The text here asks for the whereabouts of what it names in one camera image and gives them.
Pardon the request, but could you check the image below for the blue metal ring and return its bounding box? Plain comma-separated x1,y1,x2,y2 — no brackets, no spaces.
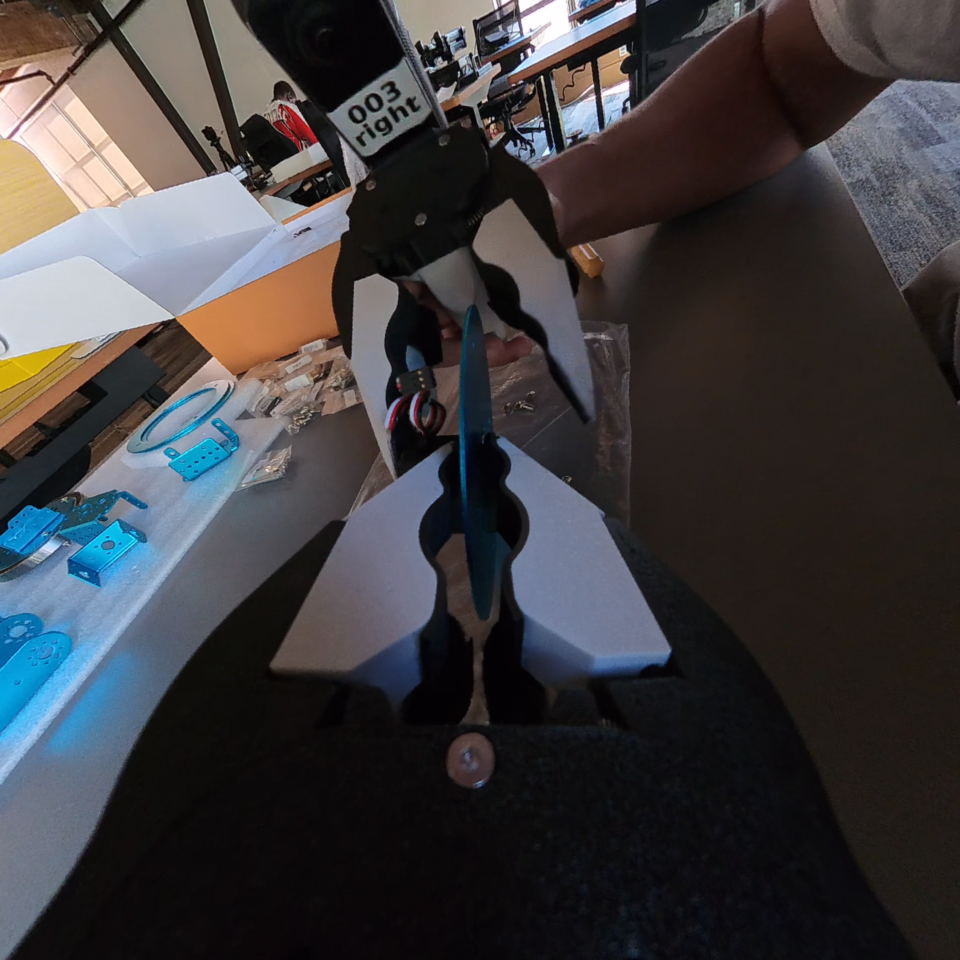
126,381,239,456

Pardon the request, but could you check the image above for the yellow white curved panel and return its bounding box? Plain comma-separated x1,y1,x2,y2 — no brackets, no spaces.
0,138,81,235

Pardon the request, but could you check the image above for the black office chair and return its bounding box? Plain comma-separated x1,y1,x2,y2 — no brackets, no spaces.
476,0,541,155

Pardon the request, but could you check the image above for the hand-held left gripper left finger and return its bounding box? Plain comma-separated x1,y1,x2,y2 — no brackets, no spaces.
270,441,460,695

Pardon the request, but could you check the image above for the red white black servo cable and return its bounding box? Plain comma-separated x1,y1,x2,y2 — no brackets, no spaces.
382,366,449,441

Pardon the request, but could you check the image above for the dark grey desk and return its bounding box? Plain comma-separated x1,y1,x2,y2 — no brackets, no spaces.
0,142,960,960

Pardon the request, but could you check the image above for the clear plastic bag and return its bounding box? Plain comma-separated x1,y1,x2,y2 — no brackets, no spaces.
352,318,633,725

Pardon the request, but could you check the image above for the blue metal U bracket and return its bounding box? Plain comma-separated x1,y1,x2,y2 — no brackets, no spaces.
0,630,76,738
0,611,48,670
165,418,243,483

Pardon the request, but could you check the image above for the person's right hand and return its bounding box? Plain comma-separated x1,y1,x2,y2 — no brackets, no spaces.
416,283,535,369

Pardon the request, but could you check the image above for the teal metal bracket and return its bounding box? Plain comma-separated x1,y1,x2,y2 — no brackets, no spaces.
60,487,149,540

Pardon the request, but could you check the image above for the blue round metal plate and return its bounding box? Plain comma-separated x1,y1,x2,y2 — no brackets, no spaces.
459,303,511,622

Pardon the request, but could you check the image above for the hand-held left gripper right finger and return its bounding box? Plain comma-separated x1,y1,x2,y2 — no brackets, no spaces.
491,437,672,690

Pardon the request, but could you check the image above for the white foam sheet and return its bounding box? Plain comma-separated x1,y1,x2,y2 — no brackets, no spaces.
0,356,301,785

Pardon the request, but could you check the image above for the pile of clear hardware bags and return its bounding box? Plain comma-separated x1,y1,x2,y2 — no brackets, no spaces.
238,337,363,492

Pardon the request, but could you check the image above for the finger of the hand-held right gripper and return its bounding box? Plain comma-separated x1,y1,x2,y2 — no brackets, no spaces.
472,198,599,423
349,273,444,480

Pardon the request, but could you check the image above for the yellow box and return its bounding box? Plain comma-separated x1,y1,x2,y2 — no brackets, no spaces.
0,345,85,419

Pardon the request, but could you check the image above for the orange cardboard box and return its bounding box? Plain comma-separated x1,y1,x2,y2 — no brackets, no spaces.
0,172,355,376

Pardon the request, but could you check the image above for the blue bracket cluster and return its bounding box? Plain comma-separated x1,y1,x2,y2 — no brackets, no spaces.
0,491,85,584

